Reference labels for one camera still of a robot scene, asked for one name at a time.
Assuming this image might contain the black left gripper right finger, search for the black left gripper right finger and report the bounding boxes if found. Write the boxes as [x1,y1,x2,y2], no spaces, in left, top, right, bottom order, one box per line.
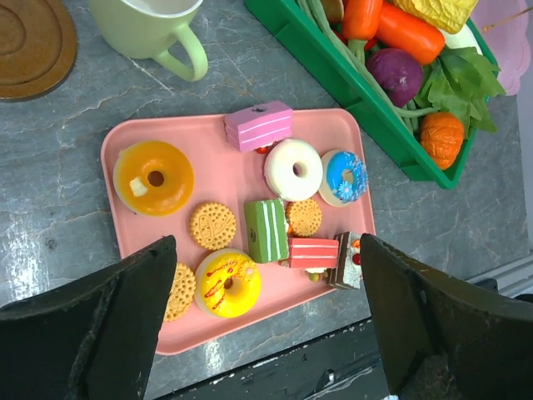
[361,233,532,399]

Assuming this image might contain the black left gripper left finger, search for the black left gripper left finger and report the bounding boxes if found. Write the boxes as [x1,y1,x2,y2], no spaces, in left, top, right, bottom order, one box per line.
[1,236,177,399]

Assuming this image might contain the green plastic vegetable crate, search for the green plastic vegetable crate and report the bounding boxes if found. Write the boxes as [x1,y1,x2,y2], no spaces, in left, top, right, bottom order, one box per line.
[246,1,497,189]

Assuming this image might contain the round biscuit bottom left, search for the round biscuit bottom left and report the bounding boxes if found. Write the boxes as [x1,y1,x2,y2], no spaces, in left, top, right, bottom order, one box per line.
[163,262,196,323]

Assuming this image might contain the round biscuit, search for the round biscuit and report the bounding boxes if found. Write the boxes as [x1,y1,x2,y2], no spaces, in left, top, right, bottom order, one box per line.
[286,198,322,238]
[189,202,237,251]
[163,262,196,323]

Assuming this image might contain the chocolate cream cake slice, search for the chocolate cream cake slice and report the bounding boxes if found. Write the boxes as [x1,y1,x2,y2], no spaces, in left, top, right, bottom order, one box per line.
[326,232,363,289]

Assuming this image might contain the yellow drizzled donut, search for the yellow drizzled donut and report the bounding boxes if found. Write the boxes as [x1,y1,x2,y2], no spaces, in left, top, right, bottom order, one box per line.
[194,248,262,319]

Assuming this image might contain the round biscuit centre left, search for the round biscuit centre left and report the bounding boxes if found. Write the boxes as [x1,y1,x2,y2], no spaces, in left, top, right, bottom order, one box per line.
[189,202,237,251]

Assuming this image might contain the red layered cake slice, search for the red layered cake slice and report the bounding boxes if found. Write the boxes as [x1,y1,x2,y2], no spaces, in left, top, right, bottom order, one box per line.
[287,237,340,269]

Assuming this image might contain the orange glazed donut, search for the orange glazed donut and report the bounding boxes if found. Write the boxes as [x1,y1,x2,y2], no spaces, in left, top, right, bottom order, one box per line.
[112,140,194,217]

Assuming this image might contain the round biscuit centre right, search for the round biscuit centre right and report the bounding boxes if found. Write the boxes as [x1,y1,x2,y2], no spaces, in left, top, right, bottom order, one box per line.
[286,198,322,238]

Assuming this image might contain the blue flowered donut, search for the blue flowered donut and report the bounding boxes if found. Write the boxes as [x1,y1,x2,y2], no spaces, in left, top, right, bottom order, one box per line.
[318,150,368,208]

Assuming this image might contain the pink serving tray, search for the pink serving tray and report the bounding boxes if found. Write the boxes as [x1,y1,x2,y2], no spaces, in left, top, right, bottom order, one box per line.
[101,108,376,355]

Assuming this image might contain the green layered cake slice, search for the green layered cake slice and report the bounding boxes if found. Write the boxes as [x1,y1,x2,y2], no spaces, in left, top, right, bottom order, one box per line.
[244,198,289,264]

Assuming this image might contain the small orange toy pumpkin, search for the small orange toy pumpkin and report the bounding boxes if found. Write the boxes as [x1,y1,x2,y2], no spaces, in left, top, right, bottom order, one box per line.
[420,112,464,170]

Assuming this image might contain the white glazed donut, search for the white glazed donut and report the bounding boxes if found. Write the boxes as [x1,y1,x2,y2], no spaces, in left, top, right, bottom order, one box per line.
[263,138,323,202]

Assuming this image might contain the green leafy toy vegetable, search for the green leafy toy vegetable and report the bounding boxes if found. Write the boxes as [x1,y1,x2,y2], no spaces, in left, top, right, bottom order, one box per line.
[415,47,506,139]

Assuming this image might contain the pink layered cake slice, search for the pink layered cake slice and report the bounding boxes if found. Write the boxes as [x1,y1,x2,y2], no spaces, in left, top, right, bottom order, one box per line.
[224,101,293,153]

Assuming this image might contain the purple toy cabbage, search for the purple toy cabbage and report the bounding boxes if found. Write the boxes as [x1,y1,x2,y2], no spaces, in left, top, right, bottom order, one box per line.
[366,48,423,108]

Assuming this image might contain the orange toy carrot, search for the orange toy carrot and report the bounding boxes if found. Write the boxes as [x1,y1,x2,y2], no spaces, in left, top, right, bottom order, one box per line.
[341,0,383,61]
[376,2,445,65]

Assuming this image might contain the white toy radish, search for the white toy radish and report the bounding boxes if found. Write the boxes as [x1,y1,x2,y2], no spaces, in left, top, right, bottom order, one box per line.
[440,24,482,55]

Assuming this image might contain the green toy long beans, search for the green toy long beans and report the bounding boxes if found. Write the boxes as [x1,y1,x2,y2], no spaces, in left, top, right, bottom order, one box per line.
[296,0,438,134]

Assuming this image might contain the brown wooden coaster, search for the brown wooden coaster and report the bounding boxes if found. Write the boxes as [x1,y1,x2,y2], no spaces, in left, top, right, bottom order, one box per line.
[1,0,77,102]

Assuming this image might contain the light green mug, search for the light green mug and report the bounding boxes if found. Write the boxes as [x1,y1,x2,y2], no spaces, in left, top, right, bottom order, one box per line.
[88,0,208,82]

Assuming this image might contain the pink three-tier cake stand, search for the pink three-tier cake stand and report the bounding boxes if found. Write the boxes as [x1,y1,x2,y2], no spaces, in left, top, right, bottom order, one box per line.
[471,0,532,96]

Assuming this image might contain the yellow napa cabbage toy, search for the yellow napa cabbage toy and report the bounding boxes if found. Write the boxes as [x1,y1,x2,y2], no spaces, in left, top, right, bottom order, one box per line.
[391,0,478,34]

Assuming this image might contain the brown toy mushroom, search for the brown toy mushroom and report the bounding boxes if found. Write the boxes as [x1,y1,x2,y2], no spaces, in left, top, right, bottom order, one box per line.
[321,0,345,23]

